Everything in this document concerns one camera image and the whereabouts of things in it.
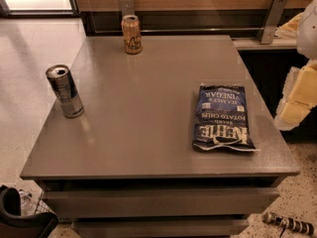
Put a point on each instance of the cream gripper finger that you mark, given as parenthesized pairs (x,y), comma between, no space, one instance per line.
(289,115)
(304,90)

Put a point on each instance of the orange soda can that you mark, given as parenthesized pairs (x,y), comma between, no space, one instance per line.
(132,34)

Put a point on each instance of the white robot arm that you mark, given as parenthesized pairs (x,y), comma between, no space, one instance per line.
(304,27)

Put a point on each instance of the silver blue energy drink can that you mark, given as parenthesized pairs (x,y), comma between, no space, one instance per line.
(64,88)

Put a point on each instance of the blue kettle chips bag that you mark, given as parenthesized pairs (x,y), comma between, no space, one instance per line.
(221,119)

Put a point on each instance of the upper grey drawer front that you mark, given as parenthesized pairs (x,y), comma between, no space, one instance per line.
(160,202)

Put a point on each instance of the grey drawer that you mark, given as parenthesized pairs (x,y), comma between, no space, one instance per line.
(180,228)
(160,202)

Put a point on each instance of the striped cylindrical floor object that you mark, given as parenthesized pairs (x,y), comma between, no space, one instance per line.
(289,223)

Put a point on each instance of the lower grey drawer front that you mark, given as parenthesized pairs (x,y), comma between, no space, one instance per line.
(180,228)

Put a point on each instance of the black chair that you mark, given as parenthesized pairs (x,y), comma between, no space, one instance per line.
(14,225)

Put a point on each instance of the right metal wall bracket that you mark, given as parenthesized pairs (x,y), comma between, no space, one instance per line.
(274,13)

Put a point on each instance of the metal wall bracket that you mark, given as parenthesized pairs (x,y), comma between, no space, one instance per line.
(274,13)
(127,7)

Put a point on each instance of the left metal wall bracket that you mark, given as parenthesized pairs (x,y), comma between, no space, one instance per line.
(127,7)

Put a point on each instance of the wire basket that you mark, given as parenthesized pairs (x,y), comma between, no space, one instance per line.
(41,206)

